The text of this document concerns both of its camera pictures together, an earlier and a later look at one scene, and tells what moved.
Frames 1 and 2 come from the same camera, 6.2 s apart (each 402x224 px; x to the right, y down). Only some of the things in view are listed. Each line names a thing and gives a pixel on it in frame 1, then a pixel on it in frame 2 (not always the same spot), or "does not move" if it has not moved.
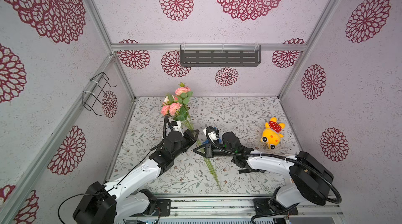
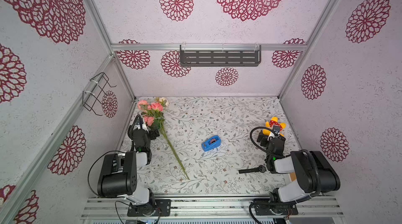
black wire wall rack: [90, 100] does not move
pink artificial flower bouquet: [175, 105] -> [153, 113]
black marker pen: [250, 170] does not move
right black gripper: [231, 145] -> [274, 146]
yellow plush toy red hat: [271, 133] does not move
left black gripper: [188, 134] -> [153, 135]
